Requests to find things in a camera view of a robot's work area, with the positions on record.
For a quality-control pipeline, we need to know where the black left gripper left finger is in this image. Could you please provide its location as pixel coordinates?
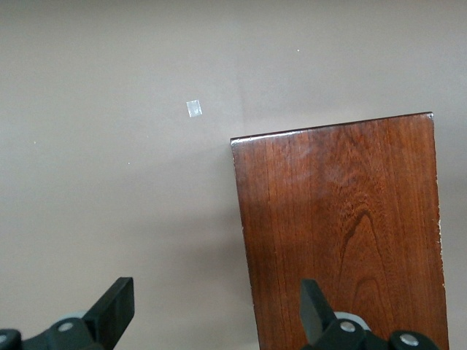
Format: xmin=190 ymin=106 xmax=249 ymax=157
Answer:
xmin=0 ymin=276 xmax=135 ymax=350

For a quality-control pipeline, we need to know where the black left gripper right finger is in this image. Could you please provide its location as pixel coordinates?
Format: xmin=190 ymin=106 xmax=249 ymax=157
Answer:
xmin=299 ymin=279 xmax=441 ymax=350

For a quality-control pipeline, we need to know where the dark brown wooden cabinet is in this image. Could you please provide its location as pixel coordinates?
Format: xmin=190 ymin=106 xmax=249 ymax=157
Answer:
xmin=230 ymin=112 xmax=450 ymax=350

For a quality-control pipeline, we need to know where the small clear tape piece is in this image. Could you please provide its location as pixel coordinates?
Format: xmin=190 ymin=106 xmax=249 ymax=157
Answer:
xmin=185 ymin=98 xmax=203 ymax=119

